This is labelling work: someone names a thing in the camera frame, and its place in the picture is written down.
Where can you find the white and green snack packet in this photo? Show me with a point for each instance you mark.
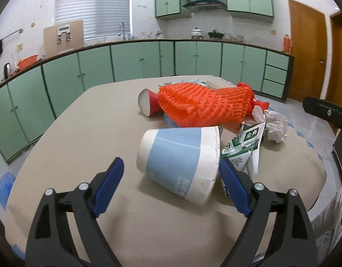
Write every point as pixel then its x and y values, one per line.
pixel 187 82

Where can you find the orange plastic basin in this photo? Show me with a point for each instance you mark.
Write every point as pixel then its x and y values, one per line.
pixel 27 62

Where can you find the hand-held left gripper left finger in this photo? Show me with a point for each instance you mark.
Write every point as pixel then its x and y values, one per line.
pixel 109 183

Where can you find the green and white milk carton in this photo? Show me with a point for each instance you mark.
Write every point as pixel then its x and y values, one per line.
pixel 243 144

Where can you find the crumpled white tissue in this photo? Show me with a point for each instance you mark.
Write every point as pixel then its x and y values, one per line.
pixel 276 128

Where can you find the white cooking pot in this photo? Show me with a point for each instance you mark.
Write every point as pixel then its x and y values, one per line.
pixel 196 33

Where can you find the red paper cup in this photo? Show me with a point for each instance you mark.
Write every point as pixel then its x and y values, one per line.
pixel 153 103

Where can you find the brown cardboard board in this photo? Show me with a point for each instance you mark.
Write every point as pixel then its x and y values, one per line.
pixel 51 44

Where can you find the glass jars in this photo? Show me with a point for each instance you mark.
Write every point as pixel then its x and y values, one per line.
pixel 233 37

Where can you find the orange foam fruit net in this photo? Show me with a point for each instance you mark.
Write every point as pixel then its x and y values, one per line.
pixel 204 103

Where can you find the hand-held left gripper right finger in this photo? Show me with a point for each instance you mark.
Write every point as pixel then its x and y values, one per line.
pixel 232 186

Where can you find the white and blue paper cup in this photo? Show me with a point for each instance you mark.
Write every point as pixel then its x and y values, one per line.
pixel 173 161

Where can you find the green lower kitchen cabinets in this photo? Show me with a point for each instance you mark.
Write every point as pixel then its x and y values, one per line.
pixel 132 61

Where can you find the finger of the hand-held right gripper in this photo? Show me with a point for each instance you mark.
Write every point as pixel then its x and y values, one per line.
pixel 326 111

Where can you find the wall towel rail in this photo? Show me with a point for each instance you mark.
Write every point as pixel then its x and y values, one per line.
pixel 12 34

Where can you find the black wok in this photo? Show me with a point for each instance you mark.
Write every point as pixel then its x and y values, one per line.
pixel 215 34

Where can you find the red plastic wrapper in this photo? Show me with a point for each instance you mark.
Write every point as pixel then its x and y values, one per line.
pixel 261 105

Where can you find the white window blind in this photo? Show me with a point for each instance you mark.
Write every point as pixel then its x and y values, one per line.
pixel 90 5

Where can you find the small metal teapot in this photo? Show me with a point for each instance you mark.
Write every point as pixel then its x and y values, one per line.
pixel 159 34

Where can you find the range hood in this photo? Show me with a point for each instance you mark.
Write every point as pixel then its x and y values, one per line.
pixel 204 5

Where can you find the blue snack packet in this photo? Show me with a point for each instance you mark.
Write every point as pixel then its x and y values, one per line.
pixel 168 121

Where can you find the orange thermos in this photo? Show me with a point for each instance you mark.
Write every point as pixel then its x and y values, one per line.
pixel 286 43

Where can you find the metal faucet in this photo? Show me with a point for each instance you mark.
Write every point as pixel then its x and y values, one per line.
pixel 121 29

